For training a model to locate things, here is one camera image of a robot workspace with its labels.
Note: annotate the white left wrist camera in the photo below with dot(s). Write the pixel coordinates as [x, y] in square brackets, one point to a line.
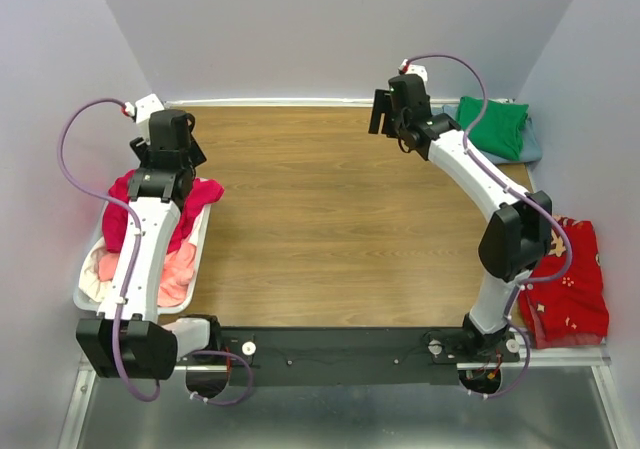
[140, 112]

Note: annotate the white laundry basket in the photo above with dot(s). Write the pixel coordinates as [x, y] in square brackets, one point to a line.
[139, 269]

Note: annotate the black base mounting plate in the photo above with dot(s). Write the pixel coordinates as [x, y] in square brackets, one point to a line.
[316, 356]

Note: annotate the red patterned folded t shirt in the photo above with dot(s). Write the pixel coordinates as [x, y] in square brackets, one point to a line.
[571, 310]

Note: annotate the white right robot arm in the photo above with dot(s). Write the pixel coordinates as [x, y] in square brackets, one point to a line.
[518, 233]

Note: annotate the white cream garment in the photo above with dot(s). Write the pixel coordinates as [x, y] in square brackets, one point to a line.
[89, 282]

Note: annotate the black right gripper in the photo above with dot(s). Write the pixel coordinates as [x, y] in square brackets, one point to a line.
[381, 105]

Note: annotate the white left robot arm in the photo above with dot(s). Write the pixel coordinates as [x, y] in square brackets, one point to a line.
[165, 202]

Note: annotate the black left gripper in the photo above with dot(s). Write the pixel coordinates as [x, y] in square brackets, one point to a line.
[143, 151]

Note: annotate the peach pink garment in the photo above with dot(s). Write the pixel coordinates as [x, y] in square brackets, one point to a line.
[178, 272]

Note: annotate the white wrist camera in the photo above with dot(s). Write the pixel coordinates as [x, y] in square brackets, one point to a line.
[140, 112]
[408, 68]

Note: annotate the green folded t shirt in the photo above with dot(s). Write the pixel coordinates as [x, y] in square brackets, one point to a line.
[499, 132]

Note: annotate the grey blue folded t shirt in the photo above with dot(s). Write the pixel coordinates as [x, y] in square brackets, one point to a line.
[531, 151]

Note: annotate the magenta t shirt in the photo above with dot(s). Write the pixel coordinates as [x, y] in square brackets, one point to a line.
[115, 218]

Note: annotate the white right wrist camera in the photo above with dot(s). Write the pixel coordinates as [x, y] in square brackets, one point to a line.
[408, 68]

